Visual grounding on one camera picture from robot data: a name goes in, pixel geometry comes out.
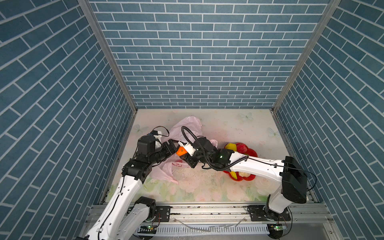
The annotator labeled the large cream fake bun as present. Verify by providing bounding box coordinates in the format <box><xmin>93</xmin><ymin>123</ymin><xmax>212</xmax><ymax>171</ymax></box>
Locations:
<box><xmin>239</xmin><ymin>172</ymin><xmax>251</xmax><ymax>178</ymax></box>

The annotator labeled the orange fake fruit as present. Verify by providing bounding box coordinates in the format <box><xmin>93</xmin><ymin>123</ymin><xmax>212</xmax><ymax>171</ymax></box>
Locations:
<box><xmin>177</xmin><ymin>146</ymin><xmax>188</xmax><ymax>157</ymax></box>

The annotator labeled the yellow fake banana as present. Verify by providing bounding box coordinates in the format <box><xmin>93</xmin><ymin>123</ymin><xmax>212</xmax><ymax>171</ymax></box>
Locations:
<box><xmin>230</xmin><ymin>171</ymin><xmax>238</xmax><ymax>180</ymax></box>

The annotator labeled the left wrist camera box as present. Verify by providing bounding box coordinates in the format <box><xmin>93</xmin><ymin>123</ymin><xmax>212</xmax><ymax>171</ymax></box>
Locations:
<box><xmin>137</xmin><ymin>130</ymin><xmax>163</xmax><ymax>156</ymax></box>

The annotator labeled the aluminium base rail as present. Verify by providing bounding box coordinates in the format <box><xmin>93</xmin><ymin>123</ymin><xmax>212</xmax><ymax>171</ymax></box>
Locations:
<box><xmin>78</xmin><ymin>202</ymin><xmax>343</xmax><ymax>240</ymax></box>

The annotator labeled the yellow round fake fruit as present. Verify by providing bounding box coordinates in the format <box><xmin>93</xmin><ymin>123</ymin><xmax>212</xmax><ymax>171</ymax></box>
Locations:
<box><xmin>225</xmin><ymin>143</ymin><xmax>237</xmax><ymax>152</ymax></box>

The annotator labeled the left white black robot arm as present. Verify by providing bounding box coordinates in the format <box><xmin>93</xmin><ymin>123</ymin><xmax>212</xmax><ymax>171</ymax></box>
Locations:
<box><xmin>76</xmin><ymin>140</ymin><xmax>178</xmax><ymax>240</ymax></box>

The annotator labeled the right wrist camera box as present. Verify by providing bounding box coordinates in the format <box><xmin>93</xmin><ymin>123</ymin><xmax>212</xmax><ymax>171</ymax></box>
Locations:
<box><xmin>178</xmin><ymin>142</ymin><xmax>196</xmax><ymax>157</ymax></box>

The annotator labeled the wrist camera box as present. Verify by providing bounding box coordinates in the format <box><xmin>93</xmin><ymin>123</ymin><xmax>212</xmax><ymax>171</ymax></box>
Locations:
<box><xmin>137</xmin><ymin>130</ymin><xmax>163</xmax><ymax>156</ymax></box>
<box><xmin>178</xmin><ymin>142</ymin><xmax>196</xmax><ymax>157</ymax></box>

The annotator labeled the red fake fruit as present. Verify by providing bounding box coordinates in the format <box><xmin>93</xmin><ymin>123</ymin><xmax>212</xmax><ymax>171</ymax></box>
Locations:
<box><xmin>236</xmin><ymin>143</ymin><xmax>248</xmax><ymax>154</ymax></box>

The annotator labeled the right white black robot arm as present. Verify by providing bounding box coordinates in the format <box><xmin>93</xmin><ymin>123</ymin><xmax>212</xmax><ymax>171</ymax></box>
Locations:
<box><xmin>177</xmin><ymin>138</ymin><xmax>308</xmax><ymax>220</ymax></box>

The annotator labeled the pink plastic bag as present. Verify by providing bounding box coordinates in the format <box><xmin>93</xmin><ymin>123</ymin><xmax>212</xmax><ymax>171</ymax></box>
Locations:
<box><xmin>149</xmin><ymin>116</ymin><xmax>203</xmax><ymax>185</ymax></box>

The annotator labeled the red flower-shaped plate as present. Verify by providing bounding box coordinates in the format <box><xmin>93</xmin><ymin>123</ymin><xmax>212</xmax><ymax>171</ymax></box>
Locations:
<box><xmin>221</xmin><ymin>142</ymin><xmax>259</xmax><ymax>182</ymax></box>

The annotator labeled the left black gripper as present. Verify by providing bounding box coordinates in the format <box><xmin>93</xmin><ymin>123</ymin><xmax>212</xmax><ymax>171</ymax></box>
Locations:
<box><xmin>147</xmin><ymin>138</ymin><xmax>182</xmax><ymax>166</ymax></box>

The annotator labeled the right black corrugated cable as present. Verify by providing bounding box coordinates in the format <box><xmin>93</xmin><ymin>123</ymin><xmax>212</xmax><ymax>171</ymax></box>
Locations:
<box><xmin>180</xmin><ymin>125</ymin><xmax>250</xmax><ymax>172</ymax></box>

